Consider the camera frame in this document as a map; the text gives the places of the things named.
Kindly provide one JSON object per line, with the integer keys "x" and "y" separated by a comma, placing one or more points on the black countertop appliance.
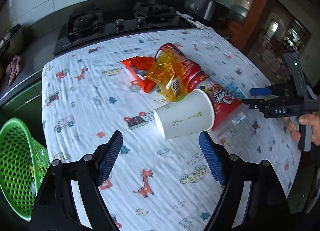
{"x": 206, "y": 9}

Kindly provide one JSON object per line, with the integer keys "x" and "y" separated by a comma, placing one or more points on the green plastic mesh basket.
{"x": 24, "y": 163}

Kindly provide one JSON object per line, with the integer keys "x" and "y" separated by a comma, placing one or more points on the right hand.
{"x": 312, "y": 120}

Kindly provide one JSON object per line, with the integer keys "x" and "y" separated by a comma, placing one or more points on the orange snack packet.
{"x": 139, "y": 66}

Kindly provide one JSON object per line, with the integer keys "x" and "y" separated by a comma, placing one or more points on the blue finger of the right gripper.
{"x": 260, "y": 91}

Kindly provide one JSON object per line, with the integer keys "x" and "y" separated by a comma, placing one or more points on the pink rag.
{"x": 13, "y": 69}

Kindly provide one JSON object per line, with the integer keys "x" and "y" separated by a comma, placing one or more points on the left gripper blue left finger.
{"x": 108, "y": 156}

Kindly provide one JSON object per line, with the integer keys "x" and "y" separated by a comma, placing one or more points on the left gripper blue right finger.
{"x": 213, "y": 157}

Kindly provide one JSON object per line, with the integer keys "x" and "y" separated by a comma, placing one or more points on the white paper cup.
{"x": 194, "y": 113}

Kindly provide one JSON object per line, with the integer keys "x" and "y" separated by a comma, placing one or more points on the black gas stove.
{"x": 96, "y": 25}

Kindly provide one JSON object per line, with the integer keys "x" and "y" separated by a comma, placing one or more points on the red cola can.
{"x": 192, "y": 73}

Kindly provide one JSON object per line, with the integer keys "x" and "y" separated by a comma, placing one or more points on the yellow plastic wrapper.
{"x": 167, "y": 74}

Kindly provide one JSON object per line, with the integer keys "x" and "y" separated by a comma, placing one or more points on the red instant noodle cup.
{"x": 228, "y": 109}

